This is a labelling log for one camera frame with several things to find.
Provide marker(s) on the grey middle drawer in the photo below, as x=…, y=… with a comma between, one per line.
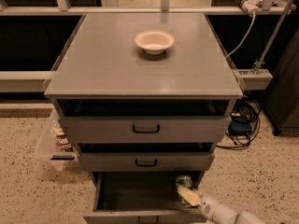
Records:
x=145, y=162

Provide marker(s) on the clear plastic storage bin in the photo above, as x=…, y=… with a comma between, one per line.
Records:
x=47, y=150

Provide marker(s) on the metal diagonal strut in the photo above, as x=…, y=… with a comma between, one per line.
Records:
x=255, y=68

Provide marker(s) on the grey drawer cabinet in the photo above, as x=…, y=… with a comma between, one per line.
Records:
x=105, y=74

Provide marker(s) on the white paper bowl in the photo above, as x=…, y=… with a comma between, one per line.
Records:
x=154, y=42

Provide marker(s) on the dark cabinet at right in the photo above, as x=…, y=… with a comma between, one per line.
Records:
x=282, y=100

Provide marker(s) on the snack packet in bin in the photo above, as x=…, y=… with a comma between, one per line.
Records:
x=62, y=141

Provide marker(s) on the crushed green soda can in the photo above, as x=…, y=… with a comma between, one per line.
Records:
x=184, y=181

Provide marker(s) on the white power strip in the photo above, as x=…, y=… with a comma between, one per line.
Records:
x=249, y=6

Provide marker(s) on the blue box on floor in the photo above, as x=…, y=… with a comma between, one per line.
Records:
x=239, y=125

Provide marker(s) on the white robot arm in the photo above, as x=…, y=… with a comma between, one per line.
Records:
x=233, y=217

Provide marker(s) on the grey open bottom drawer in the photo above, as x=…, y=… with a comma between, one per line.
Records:
x=141, y=198

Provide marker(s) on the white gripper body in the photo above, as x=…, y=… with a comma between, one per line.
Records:
x=206, y=207

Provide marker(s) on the grey top drawer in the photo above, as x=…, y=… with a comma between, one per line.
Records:
x=134, y=130

